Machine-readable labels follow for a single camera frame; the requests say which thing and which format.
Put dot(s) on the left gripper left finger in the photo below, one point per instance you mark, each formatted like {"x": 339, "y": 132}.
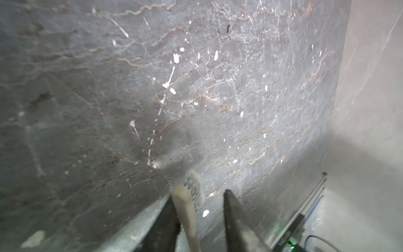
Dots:
{"x": 163, "y": 234}

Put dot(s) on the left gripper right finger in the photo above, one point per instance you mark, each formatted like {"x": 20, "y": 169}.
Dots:
{"x": 241, "y": 236}

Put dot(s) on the grey-green toothbrush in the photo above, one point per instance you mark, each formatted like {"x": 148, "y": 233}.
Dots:
{"x": 188, "y": 196}

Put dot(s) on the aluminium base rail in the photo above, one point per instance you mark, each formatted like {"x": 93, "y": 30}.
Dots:
{"x": 290, "y": 238}

